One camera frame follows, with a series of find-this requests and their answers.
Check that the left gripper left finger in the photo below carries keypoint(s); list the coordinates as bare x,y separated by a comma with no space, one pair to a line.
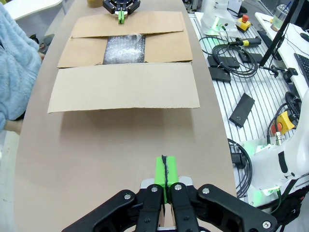
144,207

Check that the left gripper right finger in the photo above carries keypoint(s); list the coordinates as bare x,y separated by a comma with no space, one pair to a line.
183,207

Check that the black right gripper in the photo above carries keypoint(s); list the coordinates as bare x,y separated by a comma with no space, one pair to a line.
122,4

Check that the brown packing tape roll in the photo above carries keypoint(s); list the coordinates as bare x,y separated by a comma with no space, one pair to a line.
94,3

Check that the clear bubble wrap sheet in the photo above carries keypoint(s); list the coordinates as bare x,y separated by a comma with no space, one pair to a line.
123,50

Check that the brown cardboard box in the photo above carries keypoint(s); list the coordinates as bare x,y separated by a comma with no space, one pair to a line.
120,89

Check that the right forearm in blue sleeve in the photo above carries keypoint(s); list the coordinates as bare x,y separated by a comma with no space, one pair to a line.
12,104

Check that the left forearm in blue sleeve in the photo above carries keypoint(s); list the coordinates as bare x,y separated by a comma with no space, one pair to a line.
29,53

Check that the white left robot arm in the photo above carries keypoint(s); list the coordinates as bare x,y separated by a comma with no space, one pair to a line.
297,149

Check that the person's left hand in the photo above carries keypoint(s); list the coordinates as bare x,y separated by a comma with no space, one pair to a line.
42,56

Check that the person's right hand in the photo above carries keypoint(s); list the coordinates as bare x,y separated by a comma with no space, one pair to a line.
14,126

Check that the flat black plate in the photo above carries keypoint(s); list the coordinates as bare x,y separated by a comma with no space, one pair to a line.
256,57
223,63
219,75

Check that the person in light blue fleece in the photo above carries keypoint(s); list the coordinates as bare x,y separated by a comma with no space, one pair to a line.
12,48

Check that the long black plate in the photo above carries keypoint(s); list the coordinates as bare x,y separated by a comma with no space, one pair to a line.
242,110

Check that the yellow emergency stop button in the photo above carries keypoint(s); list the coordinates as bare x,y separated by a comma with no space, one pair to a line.
286,122
243,23

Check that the aluminium slotted rig platform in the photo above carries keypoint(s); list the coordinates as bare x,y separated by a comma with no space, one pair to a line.
260,96

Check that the black tripod pole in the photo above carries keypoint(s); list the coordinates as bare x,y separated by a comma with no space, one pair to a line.
277,36

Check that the plastic cup with drink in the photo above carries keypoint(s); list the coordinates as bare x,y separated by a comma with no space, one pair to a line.
280,19

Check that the white computer desk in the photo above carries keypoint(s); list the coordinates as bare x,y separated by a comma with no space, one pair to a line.
289,43

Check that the black keyboard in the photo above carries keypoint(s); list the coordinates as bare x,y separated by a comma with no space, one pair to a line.
303,70

